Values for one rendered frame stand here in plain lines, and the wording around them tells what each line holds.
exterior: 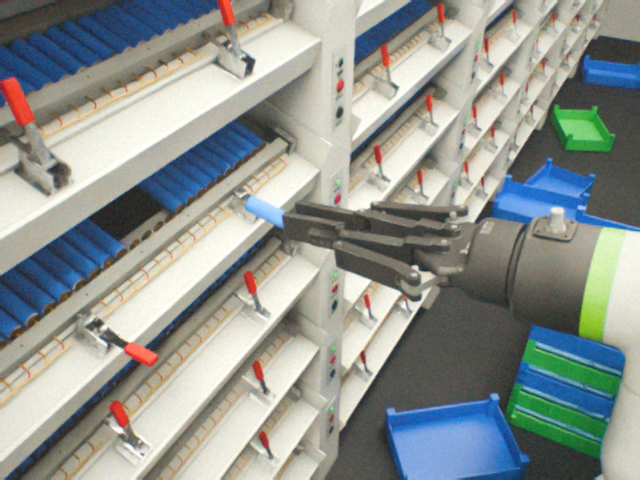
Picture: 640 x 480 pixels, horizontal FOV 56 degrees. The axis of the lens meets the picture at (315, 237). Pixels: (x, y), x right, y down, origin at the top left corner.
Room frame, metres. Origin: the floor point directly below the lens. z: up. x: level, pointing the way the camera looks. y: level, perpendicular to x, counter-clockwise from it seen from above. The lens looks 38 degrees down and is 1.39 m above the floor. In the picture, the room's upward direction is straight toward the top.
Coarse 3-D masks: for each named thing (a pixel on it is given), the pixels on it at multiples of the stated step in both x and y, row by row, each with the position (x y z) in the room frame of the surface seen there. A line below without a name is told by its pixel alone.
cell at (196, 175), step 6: (174, 162) 0.70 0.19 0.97; (180, 162) 0.70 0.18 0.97; (186, 162) 0.70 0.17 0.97; (180, 168) 0.69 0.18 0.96; (186, 168) 0.69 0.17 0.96; (192, 168) 0.69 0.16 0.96; (186, 174) 0.69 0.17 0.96; (192, 174) 0.69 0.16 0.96; (198, 174) 0.69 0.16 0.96; (204, 174) 0.69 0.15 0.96; (198, 180) 0.68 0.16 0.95; (204, 180) 0.68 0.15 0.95; (210, 180) 0.68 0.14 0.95; (204, 186) 0.67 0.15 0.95
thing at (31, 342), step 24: (240, 168) 0.71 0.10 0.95; (264, 168) 0.75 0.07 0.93; (216, 192) 0.66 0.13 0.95; (192, 216) 0.61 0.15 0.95; (144, 240) 0.55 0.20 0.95; (168, 240) 0.56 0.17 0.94; (120, 264) 0.51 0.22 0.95; (144, 264) 0.53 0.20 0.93; (96, 288) 0.48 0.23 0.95; (72, 312) 0.44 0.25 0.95; (24, 336) 0.40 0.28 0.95; (48, 336) 0.41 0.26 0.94; (0, 360) 0.38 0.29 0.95; (24, 360) 0.39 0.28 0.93; (24, 384) 0.37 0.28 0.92
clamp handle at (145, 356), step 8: (104, 328) 0.43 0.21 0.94; (104, 336) 0.42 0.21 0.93; (112, 336) 0.42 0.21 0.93; (112, 344) 0.41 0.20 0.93; (120, 344) 0.41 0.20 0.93; (128, 344) 0.41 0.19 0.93; (136, 344) 0.41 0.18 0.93; (128, 352) 0.40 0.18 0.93; (136, 352) 0.40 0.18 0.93; (144, 352) 0.40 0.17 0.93; (152, 352) 0.40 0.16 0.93; (144, 360) 0.39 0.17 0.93; (152, 360) 0.39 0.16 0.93
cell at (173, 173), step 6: (162, 168) 0.68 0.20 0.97; (168, 168) 0.68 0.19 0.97; (174, 168) 0.68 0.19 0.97; (168, 174) 0.68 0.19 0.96; (174, 174) 0.68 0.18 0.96; (180, 174) 0.68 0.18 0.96; (174, 180) 0.67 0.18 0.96; (180, 180) 0.67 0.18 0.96; (186, 180) 0.67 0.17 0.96; (192, 180) 0.67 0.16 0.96; (186, 186) 0.66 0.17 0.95; (192, 186) 0.66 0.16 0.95; (198, 186) 0.66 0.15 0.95; (192, 192) 0.66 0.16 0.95; (198, 192) 0.66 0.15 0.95
